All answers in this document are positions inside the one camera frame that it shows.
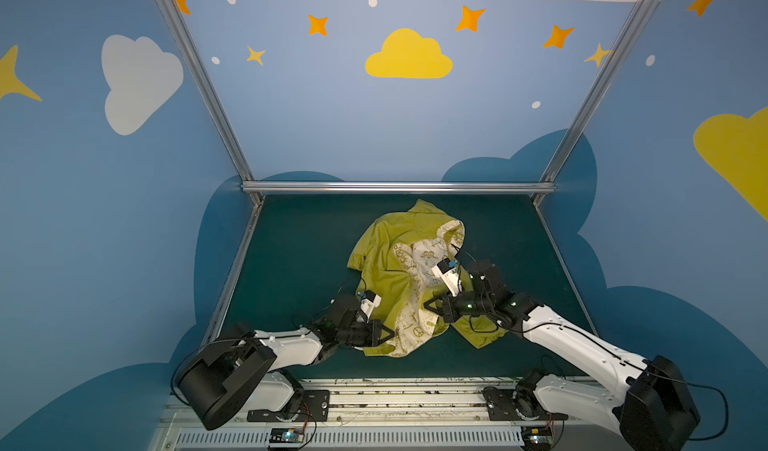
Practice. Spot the right green circuit board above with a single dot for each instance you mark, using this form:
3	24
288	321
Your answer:
536	439

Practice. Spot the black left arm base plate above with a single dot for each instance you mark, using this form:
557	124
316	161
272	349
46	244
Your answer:
315	404

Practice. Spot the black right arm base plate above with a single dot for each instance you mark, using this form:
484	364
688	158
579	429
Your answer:
501	404

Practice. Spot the green circuit board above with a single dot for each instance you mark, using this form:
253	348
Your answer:
290	438
536	439

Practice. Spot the lime green jacket printed lining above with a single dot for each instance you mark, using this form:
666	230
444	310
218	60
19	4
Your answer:
395	257

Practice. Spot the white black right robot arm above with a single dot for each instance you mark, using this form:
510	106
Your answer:
646	402

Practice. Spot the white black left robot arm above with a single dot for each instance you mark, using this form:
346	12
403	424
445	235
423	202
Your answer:
247	369

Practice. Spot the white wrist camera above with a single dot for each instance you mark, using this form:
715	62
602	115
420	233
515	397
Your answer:
369	301
448	271

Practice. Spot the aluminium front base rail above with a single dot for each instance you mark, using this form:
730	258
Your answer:
431	414

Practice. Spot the aluminium frame post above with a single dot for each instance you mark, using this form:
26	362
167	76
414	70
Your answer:
181	34
633	27

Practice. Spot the aluminium left frame post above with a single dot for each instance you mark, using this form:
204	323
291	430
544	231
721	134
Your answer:
181	34

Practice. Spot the aluminium right frame post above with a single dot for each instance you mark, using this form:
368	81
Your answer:
633	27

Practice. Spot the left green circuit board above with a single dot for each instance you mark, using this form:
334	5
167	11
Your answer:
290	438

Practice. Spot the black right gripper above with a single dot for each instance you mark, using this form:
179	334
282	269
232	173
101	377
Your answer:
449	306

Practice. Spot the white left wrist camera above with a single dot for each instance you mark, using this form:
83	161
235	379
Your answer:
369	301

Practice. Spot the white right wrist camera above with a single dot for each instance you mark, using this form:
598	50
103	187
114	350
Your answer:
448	271

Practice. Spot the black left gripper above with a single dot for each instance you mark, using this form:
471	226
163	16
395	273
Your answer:
367	331

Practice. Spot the aluminium rear frame bar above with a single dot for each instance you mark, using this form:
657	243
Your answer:
307	187

